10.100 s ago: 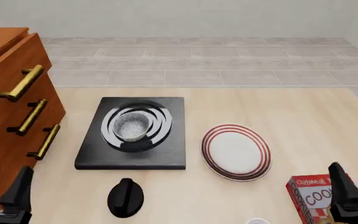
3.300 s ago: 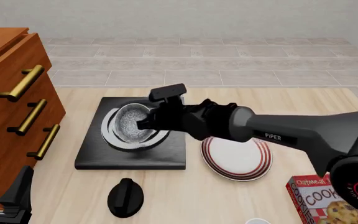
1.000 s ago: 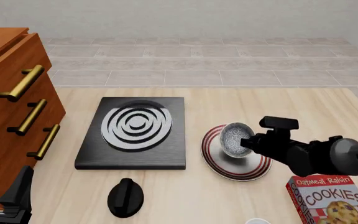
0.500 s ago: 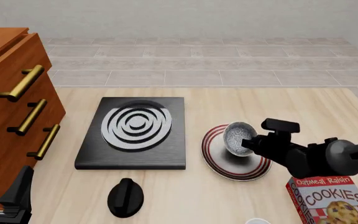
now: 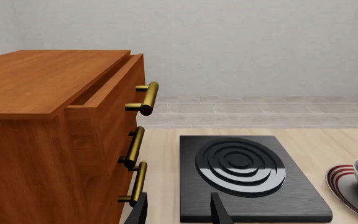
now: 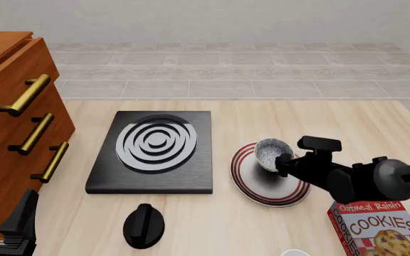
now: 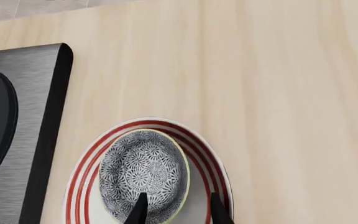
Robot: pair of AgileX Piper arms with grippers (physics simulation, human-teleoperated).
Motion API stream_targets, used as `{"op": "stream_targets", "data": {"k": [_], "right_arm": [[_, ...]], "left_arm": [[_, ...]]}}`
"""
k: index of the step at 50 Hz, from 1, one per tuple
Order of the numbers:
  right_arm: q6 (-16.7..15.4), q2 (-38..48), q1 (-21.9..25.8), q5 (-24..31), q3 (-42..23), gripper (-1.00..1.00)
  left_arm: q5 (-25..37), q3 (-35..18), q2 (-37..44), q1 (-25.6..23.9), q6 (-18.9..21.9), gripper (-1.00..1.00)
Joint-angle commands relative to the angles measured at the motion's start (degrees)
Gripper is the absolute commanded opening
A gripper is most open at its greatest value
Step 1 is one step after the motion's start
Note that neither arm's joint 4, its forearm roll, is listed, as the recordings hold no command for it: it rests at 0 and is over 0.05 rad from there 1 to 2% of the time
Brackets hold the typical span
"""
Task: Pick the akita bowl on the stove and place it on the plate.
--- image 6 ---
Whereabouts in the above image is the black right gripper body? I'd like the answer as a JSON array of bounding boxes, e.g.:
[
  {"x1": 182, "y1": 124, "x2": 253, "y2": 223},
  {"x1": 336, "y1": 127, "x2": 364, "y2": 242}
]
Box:
[{"x1": 287, "y1": 149, "x2": 334, "y2": 186}]

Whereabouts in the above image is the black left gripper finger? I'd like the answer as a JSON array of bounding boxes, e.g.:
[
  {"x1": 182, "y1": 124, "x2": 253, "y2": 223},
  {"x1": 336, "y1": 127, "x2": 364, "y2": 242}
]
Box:
[{"x1": 0, "y1": 188, "x2": 40, "y2": 242}]

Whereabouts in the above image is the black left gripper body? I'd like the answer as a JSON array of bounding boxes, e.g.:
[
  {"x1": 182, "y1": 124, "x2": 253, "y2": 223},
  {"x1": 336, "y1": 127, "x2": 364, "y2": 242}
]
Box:
[{"x1": 0, "y1": 232, "x2": 37, "y2": 256}]

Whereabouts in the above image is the black speckled bowl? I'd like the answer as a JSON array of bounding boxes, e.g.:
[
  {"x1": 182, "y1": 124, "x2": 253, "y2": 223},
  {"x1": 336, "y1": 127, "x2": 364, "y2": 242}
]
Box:
[{"x1": 253, "y1": 137, "x2": 295, "y2": 173}]

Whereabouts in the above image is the white plate with red rings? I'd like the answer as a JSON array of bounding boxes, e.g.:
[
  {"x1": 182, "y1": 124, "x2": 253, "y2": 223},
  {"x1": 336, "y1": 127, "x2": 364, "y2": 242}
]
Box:
[{"x1": 228, "y1": 142, "x2": 312, "y2": 208}]

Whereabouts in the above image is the flat black stove plate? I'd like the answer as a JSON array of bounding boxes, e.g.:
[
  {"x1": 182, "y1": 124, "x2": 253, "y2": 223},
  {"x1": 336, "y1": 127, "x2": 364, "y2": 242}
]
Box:
[{"x1": 85, "y1": 110, "x2": 214, "y2": 195}]

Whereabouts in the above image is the round black stove knob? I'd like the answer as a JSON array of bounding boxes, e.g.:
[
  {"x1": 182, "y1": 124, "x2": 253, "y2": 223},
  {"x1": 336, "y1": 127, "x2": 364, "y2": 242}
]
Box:
[{"x1": 122, "y1": 203, "x2": 166, "y2": 250}]

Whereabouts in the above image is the white mug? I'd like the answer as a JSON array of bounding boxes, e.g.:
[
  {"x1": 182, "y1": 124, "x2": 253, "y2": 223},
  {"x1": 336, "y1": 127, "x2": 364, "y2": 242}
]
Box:
[{"x1": 279, "y1": 249, "x2": 311, "y2": 256}]

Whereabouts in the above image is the oatmeal raisin cookies box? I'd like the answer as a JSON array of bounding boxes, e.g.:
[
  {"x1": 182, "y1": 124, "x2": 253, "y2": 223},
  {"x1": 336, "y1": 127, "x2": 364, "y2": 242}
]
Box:
[{"x1": 327, "y1": 201, "x2": 410, "y2": 256}]

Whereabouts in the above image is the brass drawer handle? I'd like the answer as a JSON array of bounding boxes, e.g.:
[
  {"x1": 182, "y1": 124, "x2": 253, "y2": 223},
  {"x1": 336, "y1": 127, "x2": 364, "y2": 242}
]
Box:
[
  {"x1": 30, "y1": 141, "x2": 70, "y2": 184},
  {"x1": 0, "y1": 73, "x2": 52, "y2": 117},
  {"x1": 7, "y1": 112, "x2": 55, "y2": 156}
]

